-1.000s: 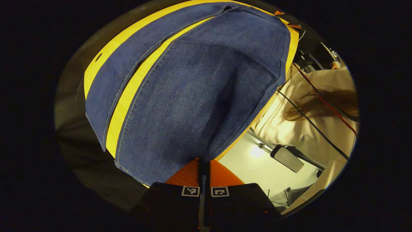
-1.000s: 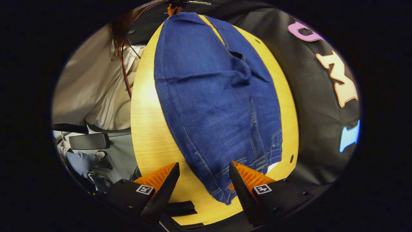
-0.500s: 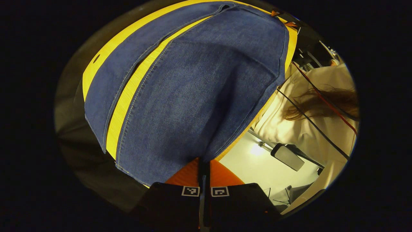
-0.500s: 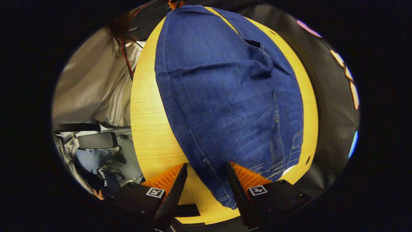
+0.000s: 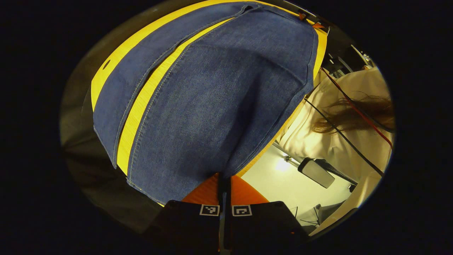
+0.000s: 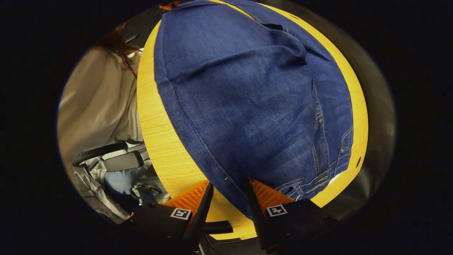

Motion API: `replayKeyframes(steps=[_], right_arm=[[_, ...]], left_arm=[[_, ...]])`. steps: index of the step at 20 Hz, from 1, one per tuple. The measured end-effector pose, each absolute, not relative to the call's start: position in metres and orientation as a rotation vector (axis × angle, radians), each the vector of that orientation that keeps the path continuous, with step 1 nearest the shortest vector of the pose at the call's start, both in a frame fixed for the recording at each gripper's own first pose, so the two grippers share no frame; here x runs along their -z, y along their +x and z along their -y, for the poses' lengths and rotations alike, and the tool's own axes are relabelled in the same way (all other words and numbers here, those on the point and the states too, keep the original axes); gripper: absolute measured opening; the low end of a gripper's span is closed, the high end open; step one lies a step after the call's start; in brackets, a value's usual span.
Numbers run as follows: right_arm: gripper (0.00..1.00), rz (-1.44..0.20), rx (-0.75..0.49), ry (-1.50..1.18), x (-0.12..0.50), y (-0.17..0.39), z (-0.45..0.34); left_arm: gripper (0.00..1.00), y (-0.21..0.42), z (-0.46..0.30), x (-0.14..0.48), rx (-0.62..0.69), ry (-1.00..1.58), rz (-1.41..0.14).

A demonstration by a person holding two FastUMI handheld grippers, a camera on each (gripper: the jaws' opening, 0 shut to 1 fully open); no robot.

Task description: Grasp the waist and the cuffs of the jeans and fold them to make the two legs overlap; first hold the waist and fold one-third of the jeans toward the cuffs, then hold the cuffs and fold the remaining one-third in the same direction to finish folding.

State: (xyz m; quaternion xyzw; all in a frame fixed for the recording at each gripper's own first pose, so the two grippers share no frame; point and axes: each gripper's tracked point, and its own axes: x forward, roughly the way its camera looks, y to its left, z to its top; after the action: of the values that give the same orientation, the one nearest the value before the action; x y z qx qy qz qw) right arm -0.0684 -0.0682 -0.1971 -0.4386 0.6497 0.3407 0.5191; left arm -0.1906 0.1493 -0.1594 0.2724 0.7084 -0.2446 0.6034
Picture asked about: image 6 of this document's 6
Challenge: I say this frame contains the grey chair armrest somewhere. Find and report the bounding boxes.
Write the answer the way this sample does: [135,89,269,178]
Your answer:
[103,151,144,172]

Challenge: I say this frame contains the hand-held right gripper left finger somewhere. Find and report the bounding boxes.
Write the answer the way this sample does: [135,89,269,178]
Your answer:
[127,181,214,252]

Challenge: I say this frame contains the light blue cloth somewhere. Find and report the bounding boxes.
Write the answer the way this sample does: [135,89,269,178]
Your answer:
[104,166,156,209]

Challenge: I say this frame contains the red cable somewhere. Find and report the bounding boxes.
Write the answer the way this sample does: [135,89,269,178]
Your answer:
[120,21,138,78]

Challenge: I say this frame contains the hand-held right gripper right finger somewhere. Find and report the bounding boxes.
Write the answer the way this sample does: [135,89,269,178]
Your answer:
[246,177,337,250]

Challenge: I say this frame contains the person's beige top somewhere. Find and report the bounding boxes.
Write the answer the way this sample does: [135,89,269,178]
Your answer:
[57,46,144,177]

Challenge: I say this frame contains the person's long brown hair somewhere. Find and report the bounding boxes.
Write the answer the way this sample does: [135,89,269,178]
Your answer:
[96,28,138,53]

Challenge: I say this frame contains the black mesh chair back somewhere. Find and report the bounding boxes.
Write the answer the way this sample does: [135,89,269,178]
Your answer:
[73,141,128,166]

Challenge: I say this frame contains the blue denim jeans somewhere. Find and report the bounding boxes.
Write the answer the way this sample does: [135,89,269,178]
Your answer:
[154,0,354,218]

